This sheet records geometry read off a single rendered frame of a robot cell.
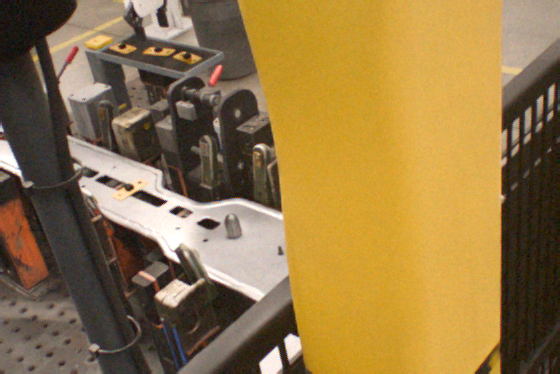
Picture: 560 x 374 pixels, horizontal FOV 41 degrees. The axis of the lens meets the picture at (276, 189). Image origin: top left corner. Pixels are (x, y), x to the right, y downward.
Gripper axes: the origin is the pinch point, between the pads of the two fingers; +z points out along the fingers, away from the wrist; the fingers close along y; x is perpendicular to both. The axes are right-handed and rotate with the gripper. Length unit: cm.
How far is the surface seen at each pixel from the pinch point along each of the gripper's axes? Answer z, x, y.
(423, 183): -45, 120, 109
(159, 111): 12.8, 12.5, 17.8
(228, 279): 22, 57, 56
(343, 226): -42, 116, 110
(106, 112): 13.5, -2.7, 20.9
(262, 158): 14, 49, 29
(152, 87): 14.4, -1.3, 4.3
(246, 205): 22, 47, 35
